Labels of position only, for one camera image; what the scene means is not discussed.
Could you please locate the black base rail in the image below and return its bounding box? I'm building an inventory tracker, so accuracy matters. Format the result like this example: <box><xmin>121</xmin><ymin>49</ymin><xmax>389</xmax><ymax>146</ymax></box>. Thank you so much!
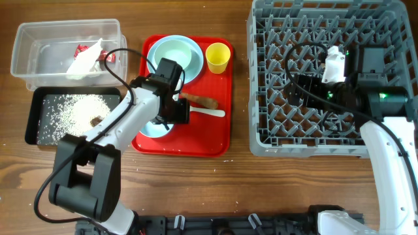
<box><xmin>74</xmin><ymin>213</ymin><xmax>365</xmax><ymax>235</ymax></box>

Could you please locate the white plastic spoon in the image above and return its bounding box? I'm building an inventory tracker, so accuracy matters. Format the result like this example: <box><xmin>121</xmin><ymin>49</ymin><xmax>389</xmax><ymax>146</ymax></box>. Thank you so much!
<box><xmin>189</xmin><ymin>106</ymin><xmax>225</xmax><ymax>118</ymax></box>

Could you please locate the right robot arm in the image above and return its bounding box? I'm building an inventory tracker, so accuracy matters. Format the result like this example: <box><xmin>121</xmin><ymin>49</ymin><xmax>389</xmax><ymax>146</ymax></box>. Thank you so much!
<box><xmin>284</xmin><ymin>42</ymin><xmax>417</xmax><ymax>234</ymax></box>

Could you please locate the brown carrot piece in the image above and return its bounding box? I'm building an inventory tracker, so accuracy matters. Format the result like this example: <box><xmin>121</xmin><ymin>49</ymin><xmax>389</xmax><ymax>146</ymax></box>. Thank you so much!
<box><xmin>180</xmin><ymin>93</ymin><xmax>219</xmax><ymax>110</ymax></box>

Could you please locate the red wrapper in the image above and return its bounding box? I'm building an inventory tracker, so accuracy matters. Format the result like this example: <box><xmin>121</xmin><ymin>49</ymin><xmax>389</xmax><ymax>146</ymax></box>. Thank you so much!
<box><xmin>97</xmin><ymin>50</ymin><xmax>116</xmax><ymax>63</ymax></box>
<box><xmin>74</xmin><ymin>44</ymin><xmax>89</xmax><ymax>59</ymax></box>

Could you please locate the dark brown food lump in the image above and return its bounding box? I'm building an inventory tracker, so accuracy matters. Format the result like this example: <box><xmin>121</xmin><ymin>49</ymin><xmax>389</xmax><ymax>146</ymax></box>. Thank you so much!
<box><xmin>90</xmin><ymin>116</ymin><xmax>103</xmax><ymax>127</ymax></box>

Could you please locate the green bowl with rice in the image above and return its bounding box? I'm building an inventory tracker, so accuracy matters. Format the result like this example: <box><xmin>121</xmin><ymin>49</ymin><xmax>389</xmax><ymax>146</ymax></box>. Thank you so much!
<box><xmin>153</xmin><ymin>39</ymin><xmax>192</xmax><ymax>69</ymax></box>

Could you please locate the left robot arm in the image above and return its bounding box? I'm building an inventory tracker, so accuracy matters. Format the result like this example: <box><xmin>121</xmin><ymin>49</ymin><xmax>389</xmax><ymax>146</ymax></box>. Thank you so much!
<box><xmin>43</xmin><ymin>58</ymin><xmax>189</xmax><ymax>234</ymax></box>

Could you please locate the light blue plate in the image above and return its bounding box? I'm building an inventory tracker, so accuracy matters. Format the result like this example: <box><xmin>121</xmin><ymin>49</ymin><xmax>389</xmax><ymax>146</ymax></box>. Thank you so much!
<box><xmin>144</xmin><ymin>35</ymin><xmax>204</xmax><ymax>84</ymax></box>

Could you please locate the red serving tray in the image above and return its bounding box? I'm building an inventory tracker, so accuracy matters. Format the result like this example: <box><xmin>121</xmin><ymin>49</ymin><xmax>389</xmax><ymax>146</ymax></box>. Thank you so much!
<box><xmin>131</xmin><ymin>34</ymin><xmax>234</xmax><ymax>158</ymax></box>

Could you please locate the yellow plastic cup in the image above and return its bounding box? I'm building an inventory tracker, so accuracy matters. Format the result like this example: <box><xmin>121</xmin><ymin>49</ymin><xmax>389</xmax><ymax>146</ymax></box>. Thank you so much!
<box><xmin>205</xmin><ymin>42</ymin><xmax>231</xmax><ymax>74</ymax></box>

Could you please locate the light blue bowl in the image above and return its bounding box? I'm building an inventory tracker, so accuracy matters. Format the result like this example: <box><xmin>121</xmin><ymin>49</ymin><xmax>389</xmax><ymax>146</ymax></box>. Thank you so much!
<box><xmin>140</xmin><ymin>121</ymin><xmax>174</xmax><ymax>138</ymax></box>

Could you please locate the left black cable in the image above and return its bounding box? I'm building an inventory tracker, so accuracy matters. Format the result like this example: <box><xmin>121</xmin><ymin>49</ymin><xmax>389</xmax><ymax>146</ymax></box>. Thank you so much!
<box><xmin>33</xmin><ymin>48</ymin><xmax>187</xmax><ymax>225</ymax></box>

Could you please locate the grey dishwasher rack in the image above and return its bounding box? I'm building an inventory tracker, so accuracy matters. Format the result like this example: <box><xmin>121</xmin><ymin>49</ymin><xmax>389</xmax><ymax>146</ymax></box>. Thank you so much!
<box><xmin>247</xmin><ymin>0</ymin><xmax>417</xmax><ymax>158</ymax></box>

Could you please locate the clear plastic waste bin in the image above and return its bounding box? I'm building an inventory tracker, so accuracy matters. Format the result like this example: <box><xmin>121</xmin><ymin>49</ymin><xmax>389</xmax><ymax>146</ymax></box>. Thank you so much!
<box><xmin>10</xmin><ymin>19</ymin><xmax>127</xmax><ymax>91</ymax></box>

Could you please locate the black food waste tray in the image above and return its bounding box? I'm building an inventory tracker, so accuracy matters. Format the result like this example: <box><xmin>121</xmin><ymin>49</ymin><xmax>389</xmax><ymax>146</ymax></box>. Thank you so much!
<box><xmin>25</xmin><ymin>87</ymin><xmax>121</xmax><ymax>146</ymax></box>

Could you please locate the white rice pile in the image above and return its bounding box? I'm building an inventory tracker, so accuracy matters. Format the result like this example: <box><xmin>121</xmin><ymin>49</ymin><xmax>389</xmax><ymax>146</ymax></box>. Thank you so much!
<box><xmin>39</xmin><ymin>94</ymin><xmax>112</xmax><ymax>141</ymax></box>

